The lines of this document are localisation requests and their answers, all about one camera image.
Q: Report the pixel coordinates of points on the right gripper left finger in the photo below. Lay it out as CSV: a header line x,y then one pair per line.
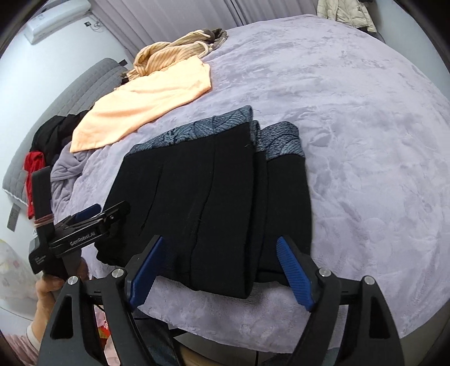
x,y
71,336

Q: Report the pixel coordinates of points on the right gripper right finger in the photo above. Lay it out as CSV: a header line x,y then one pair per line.
x,y
370,336

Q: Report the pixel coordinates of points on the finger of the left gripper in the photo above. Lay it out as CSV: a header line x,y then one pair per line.
x,y
85,214
93,227

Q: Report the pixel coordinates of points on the black pants with patterned trim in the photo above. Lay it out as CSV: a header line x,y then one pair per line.
x,y
220,192

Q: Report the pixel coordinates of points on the person left hand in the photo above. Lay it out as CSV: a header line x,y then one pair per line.
x,y
45,287

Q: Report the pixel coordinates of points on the black clothes pile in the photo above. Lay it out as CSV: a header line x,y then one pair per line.
x,y
52,136

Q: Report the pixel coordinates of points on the peach orange cloth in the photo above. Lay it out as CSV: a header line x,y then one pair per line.
x,y
140,101

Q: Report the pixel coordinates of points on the grey padded headboard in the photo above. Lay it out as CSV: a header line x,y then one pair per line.
x,y
80,95

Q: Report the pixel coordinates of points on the striped tan garment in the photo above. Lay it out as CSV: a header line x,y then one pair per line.
x,y
160,55

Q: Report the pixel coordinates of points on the grey vertical curtain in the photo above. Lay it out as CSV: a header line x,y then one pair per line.
x,y
138,23

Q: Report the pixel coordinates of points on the lavender fleece bed blanket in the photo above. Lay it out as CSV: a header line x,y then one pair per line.
x,y
375,132

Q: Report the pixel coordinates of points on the cream puffer jacket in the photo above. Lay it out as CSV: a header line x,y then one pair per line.
x,y
351,12

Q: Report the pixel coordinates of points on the white wall air conditioner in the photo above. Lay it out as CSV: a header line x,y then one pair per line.
x,y
53,16

